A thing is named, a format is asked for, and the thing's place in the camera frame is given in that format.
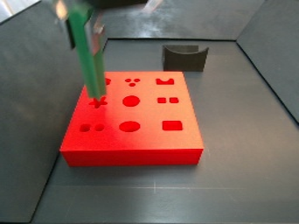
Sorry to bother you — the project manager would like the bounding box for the metal gripper finger with black pad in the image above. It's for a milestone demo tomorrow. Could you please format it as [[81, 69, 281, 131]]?
[[49, 0, 74, 49]]

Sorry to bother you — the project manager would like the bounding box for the metal gripper finger with bolt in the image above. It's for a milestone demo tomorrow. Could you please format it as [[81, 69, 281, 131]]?
[[87, 11, 107, 71]]

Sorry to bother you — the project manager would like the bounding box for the green star-profile bar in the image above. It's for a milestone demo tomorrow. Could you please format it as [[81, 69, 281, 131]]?
[[67, 3, 106, 100]]

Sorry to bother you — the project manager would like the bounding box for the black curved fixture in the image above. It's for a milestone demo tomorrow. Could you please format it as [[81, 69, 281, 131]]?
[[162, 45, 209, 72]]

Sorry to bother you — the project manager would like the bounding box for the red shape-sorter box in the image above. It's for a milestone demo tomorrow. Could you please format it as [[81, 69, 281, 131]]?
[[59, 72, 202, 166]]

